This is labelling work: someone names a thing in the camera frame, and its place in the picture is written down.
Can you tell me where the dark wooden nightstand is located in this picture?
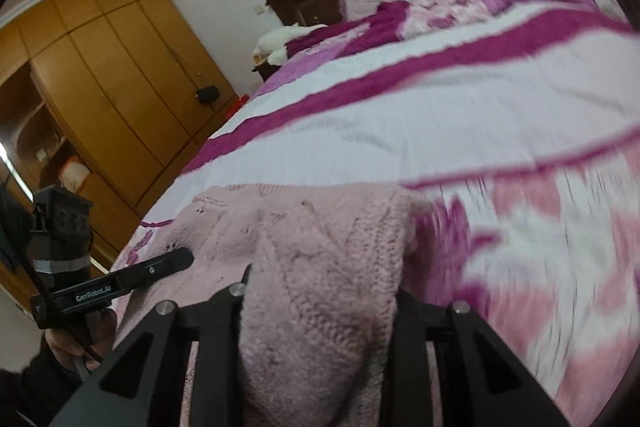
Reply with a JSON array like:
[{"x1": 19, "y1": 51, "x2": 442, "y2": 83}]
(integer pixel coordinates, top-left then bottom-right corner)
[{"x1": 250, "y1": 57, "x2": 281, "y2": 82}]

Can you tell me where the floral striped quilt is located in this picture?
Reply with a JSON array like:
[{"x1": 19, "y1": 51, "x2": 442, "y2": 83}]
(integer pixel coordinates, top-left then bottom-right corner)
[{"x1": 107, "y1": 0, "x2": 640, "y2": 427}]

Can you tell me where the white and orange box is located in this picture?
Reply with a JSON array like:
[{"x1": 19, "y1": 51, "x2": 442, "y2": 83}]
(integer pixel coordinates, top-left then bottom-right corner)
[{"x1": 59, "y1": 157, "x2": 94, "y2": 196}]

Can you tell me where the person's left forearm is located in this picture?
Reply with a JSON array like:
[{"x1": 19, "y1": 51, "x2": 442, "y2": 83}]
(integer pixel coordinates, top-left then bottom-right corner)
[{"x1": 0, "y1": 342, "x2": 101, "y2": 427}]

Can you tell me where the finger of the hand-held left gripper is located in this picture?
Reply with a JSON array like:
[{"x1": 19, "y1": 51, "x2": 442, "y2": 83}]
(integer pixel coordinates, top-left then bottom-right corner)
[{"x1": 127, "y1": 247, "x2": 195, "y2": 292}]

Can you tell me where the person's left hand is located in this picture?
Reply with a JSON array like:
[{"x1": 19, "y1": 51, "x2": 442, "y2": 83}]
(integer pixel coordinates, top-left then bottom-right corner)
[{"x1": 47, "y1": 307, "x2": 119, "y2": 373}]

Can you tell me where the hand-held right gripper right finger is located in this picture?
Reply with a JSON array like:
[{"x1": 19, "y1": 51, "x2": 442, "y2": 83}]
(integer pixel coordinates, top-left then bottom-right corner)
[{"x1": 387, "y1": 287, "x2": 571, "y2": 427}]

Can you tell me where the wooden wardrobe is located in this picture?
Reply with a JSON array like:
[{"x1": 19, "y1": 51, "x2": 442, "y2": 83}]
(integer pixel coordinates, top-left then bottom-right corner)
[{"x1": 0, "y1": 0, "x2": 241, "y2": 308}]

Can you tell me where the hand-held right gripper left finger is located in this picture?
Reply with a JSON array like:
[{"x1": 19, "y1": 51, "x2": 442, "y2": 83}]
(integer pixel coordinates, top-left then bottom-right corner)
[{"x1": 50, "y1": 263, "x2": 253, "y2": 427}]

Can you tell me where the pink knit cardigan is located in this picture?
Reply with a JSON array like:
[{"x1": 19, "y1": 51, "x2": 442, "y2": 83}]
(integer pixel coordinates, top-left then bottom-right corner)
[{"x1": 110, "y1": 182, "x2": 436, "y2": 427}]

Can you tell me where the white pillow on nightstand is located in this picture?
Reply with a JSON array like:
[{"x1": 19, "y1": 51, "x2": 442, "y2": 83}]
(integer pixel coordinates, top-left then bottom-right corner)
[{"x1": 252, "y1": 23, "x2": 328, "y2": 65}]

